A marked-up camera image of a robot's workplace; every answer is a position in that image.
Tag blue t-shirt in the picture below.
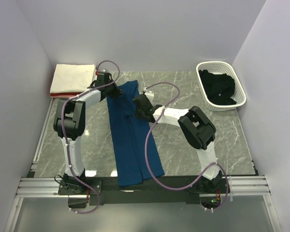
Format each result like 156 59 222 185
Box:
107 80 152 187

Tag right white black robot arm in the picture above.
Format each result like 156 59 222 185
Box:
133 94 226 193

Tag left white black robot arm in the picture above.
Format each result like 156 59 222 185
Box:
53 70 123 194

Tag folded white t-shirt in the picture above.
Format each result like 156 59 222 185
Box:
50 64 96 95

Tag folded red t-shirt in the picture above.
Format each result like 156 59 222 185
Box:
50 92 80 98

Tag black clothes in basket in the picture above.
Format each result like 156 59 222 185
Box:
198 70 237 105

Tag white plastic laundry basket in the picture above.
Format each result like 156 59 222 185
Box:
196 61 247 112

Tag black base beam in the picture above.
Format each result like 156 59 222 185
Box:
58 176 230 208

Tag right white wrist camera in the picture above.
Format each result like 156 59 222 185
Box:
143 87 154 101

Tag aluminium rail frame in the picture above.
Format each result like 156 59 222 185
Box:
5 175 282 232

